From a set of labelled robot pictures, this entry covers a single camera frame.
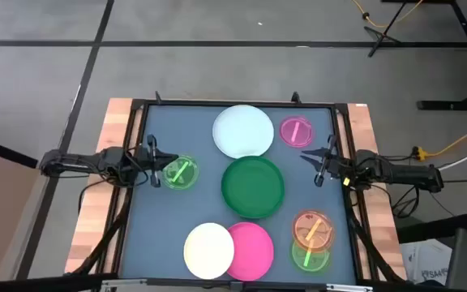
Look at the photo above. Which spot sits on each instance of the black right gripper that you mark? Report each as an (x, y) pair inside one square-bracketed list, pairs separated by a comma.
[(335, 168)]

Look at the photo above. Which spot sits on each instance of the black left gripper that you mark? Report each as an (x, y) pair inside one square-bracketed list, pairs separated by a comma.
[(152, 162)]

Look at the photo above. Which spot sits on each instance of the small translucent green plate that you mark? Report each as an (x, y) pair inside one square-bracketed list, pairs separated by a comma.
[(310, 261), (185, 172)]

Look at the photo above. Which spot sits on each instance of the small translucent pink plate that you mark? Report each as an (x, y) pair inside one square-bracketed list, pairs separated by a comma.
[(296, 131)]

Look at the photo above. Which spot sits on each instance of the dark green plastic plate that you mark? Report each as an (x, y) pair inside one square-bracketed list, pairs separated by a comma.
[(253, 187)]

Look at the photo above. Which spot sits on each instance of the cream plastic plate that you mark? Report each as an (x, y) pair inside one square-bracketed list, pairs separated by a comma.
[(208, 250)]

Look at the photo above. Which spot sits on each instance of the pink plastic plate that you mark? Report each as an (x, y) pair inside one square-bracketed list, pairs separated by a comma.
[(254, 251)]

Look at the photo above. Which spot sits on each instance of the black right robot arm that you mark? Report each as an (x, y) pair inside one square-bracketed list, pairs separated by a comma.
[(399, 172)]

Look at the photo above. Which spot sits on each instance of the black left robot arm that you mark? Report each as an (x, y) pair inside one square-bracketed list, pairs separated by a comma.
[(95, 162)]

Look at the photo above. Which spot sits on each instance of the blue-grey table mat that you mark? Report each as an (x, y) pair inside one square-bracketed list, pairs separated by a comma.
[(176, 219)]

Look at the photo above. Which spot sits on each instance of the small translucent orange plate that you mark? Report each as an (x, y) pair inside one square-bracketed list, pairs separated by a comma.
[(313, 229)]

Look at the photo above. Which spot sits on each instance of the large pale blue plastic plate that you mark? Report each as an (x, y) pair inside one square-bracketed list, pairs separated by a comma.
[(241, 130)]

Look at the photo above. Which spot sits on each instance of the black tripod stand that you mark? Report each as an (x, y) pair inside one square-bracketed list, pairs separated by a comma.
[(381, 36)]

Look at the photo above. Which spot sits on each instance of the white printed bag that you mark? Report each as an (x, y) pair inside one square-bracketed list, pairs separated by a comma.
[(426, 261)]

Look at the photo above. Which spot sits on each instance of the black table frame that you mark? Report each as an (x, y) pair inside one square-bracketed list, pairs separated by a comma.
[(351, 227)]

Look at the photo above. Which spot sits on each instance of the black desk frame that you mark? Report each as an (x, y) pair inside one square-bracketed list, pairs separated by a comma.
[(466, 36)]

